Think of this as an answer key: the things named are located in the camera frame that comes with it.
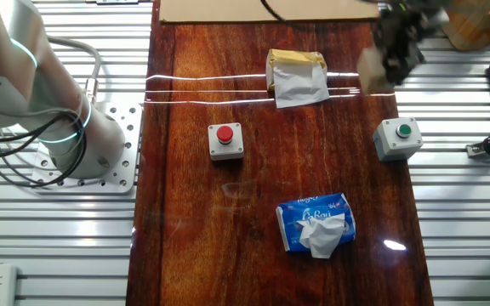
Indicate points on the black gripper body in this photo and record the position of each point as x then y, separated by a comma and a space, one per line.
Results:
400, 30

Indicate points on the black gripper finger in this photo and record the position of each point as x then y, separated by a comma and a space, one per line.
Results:
413, 61
393, 68

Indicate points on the pale wooden block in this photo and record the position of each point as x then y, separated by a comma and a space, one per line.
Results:
372, 72

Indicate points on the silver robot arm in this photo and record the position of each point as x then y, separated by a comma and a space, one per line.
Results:
7, 85

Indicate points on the green push button box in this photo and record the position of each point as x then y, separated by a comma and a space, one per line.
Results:
398, 140

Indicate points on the brown wooden object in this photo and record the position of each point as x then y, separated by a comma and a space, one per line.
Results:
479, 30

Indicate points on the gold foil snack packet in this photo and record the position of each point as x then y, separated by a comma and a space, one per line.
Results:
298, 81

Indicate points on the brown cardboard sheet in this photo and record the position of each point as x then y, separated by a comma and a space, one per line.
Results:
228, 10

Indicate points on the blue tissue pack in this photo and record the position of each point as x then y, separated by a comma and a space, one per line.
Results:
296, 217

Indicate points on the red push button box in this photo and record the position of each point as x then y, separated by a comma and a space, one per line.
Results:
224, 142

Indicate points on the red-brown wooden board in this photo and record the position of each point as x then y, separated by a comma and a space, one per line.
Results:
211, 212

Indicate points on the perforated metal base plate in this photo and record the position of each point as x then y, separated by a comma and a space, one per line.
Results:
127, 140

